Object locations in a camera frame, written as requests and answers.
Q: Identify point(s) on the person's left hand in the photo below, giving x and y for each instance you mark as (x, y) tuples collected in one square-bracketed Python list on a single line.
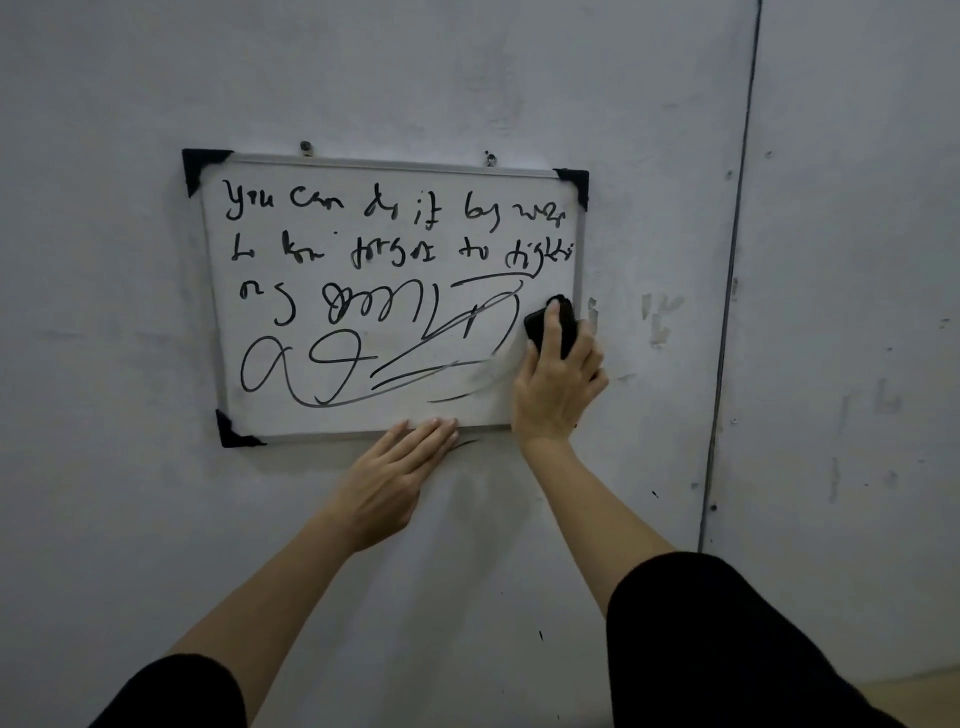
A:
[(386, 487)]

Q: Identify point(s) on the person's right forearm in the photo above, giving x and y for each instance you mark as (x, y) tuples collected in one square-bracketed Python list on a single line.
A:
[(592, 517)]

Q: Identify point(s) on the black sleeve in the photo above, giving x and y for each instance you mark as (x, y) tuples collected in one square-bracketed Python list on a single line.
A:
[(720, 652), (172, 694)]

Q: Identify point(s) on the person's right hand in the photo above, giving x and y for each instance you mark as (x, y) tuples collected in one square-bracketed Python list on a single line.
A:
[(553, 397)]

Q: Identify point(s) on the white framed whiteboard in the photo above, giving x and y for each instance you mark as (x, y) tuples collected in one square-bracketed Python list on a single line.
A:
[(322, 247)]

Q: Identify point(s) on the person's left fingers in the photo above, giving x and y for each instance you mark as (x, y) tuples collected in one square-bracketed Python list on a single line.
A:
[(420, 448)]

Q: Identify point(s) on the black whiteboard eraser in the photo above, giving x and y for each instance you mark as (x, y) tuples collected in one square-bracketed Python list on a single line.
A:
[(535, 324)]

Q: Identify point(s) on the person's left forearm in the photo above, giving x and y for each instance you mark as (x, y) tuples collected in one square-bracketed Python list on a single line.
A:
[(277, 600)]

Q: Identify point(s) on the black left sleeve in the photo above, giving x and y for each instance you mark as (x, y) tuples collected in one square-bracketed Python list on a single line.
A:
[(172, 694)]

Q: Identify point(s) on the person's right thumb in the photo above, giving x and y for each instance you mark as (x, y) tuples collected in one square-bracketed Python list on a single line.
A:
[(523, 375)]

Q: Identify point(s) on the black right sleeve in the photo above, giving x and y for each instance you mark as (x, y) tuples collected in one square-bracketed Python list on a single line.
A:
[(720, 652)]

